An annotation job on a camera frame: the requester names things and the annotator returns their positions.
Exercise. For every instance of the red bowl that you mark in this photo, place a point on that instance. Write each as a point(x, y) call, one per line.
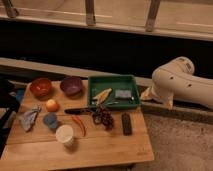
point(41, 87)

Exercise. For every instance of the dark grape bunch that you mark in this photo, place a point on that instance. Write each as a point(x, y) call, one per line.
point(103, 116)

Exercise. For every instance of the black rectangular block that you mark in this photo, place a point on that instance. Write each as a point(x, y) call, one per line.
point(126, 124)

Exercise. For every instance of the green plastic tray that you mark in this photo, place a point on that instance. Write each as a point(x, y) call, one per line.
point(96, 84)

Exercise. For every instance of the grey sponge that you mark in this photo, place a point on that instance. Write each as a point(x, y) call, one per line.
point(123, 94)

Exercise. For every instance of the wooden cutting board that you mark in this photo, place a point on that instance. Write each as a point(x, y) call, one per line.
point(93, 147)

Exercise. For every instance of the white cup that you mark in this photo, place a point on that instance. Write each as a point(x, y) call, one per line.
point(65, 135)

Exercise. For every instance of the orange fruit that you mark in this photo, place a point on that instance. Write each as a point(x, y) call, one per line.
point(52, 105)

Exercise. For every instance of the silver spoon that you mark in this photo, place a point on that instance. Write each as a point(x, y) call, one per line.
point(118, 100)

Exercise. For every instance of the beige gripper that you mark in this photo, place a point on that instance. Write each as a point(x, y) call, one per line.
point(147, 94)

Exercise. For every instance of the yellow banana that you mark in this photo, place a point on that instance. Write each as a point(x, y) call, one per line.
point(102, 94)

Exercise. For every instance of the grey cloth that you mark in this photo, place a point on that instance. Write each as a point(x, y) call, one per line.
point(27, 119)

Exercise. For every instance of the purple bowl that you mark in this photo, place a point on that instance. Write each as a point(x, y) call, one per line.
point(71, 85)

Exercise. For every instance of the red chili pepper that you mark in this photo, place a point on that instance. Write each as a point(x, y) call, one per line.
point(78, 121)

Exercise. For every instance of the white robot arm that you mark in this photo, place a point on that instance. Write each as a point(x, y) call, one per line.
point(175, 80)

